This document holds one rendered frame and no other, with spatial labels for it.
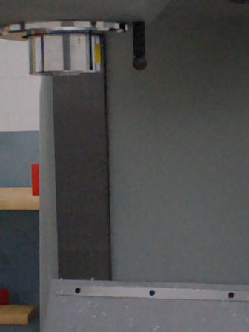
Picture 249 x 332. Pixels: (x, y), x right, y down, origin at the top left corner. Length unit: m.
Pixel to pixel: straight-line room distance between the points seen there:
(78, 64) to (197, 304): 0.44
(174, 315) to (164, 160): 0.16
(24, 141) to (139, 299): 4.21
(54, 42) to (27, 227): 4.63
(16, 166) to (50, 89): 4.19
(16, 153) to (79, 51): 4.60
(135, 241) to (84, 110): 0.15
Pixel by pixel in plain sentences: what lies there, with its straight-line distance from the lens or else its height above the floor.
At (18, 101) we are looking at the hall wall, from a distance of 5.16.
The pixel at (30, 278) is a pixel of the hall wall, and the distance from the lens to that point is 5.21.
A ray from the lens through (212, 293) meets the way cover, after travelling 0.94.
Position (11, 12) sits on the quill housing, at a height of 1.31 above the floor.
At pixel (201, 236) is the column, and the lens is 0.94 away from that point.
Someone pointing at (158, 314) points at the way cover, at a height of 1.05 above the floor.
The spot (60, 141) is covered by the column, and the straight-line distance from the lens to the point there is 0.97.
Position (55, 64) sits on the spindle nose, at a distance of 0.56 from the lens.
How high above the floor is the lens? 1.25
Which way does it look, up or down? 3 degrees down
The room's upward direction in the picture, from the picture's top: 2 degrees counter-clockwise
